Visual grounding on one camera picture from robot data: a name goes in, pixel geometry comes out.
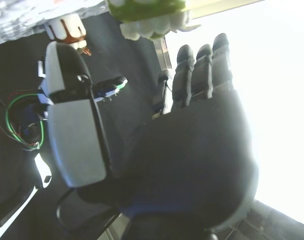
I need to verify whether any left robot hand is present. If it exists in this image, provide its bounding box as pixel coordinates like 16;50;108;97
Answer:
45;32;260;240

